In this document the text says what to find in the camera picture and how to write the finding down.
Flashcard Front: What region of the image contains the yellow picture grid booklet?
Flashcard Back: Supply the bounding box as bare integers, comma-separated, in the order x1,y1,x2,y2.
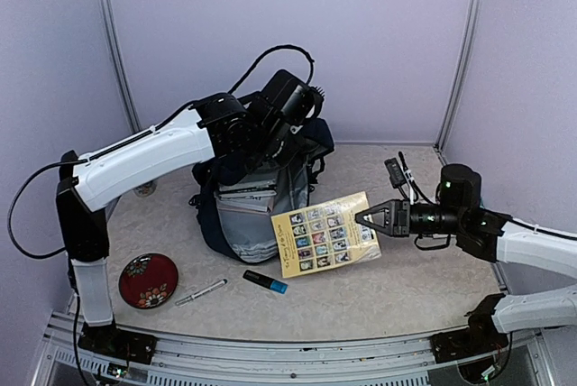
271,191,381,279

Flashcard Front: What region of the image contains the pink paperback book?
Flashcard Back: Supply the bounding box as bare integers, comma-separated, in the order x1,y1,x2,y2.
215,190,276,213

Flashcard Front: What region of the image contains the navy blue student backpack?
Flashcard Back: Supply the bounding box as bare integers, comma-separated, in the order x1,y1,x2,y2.
189,118,334,263

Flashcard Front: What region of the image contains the grey white book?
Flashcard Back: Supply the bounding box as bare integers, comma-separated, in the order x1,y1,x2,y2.
218,174,277,193

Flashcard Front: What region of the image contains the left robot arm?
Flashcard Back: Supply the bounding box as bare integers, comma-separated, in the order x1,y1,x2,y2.
56,69,324,364

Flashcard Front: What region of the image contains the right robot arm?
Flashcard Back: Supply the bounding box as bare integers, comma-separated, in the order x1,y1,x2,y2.
355,164,576,363

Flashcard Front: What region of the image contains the black and blue stamp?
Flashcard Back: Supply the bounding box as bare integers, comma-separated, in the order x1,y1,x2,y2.
243,270,288,294

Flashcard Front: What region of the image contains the clear plastic syringe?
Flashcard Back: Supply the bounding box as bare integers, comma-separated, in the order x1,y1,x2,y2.
175,279,227,307

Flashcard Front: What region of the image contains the white patterned ceramic cup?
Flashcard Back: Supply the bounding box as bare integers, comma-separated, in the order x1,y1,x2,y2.
133,180,157,198

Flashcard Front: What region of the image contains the red floral plate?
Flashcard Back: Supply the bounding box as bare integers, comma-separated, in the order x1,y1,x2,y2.
118,253,179,309

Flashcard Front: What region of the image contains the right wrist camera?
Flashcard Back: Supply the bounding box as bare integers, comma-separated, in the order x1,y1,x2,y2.
384,152,418,204

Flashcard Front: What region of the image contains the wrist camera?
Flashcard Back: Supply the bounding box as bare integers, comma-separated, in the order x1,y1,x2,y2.
307,86,325,120
384,152,418,204

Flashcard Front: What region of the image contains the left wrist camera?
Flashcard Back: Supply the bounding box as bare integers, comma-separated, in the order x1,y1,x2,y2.
307,86,325,120

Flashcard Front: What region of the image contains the front aluminium rail base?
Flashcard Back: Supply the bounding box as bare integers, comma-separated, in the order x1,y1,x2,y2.
25,311,561,385

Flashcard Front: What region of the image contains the right aluminium frame post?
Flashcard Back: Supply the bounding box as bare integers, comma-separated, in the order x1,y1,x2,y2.
435,0,482,156

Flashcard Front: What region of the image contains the aluminium frame post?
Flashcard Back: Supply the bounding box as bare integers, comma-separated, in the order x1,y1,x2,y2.
98,0,142,134
435,0,482,156

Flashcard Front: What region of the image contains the left aluminium frame post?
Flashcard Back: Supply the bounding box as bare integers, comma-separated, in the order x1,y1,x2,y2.
98,0,142,134

